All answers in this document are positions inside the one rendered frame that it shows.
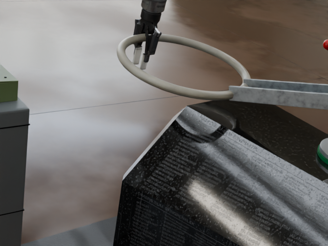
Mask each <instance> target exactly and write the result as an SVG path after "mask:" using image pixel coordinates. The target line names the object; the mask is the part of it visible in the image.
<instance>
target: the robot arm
mask: <svg viewBox="0 0 328 246"><path fill-rule="evenodd" d="M166 1H167V0H142V2H141V7H142V11H141V19H135V28H134V34H133V35H138V34H145V36H146V42H145V52H144V53H143V55H142V59H141V64H140V69H141V70H144V69H146V66H147V63H148V61H149V57H150V55H154V54H155V51H156V48H157V44H158V41H159V37H160V36H161V34H162V33H161V32H159V31H158V29H157V28H158V27H157V24H158V22H159V21H160V18H161V14H162V12H163V11H164V9H165V5H166ZM142 43H143V42H138V43H135V44H133V45H134V46H135V50H134V58H133V62H132V63H133V64H139V61H140V57H141V52H142V48H141V47H142Z"/></svg>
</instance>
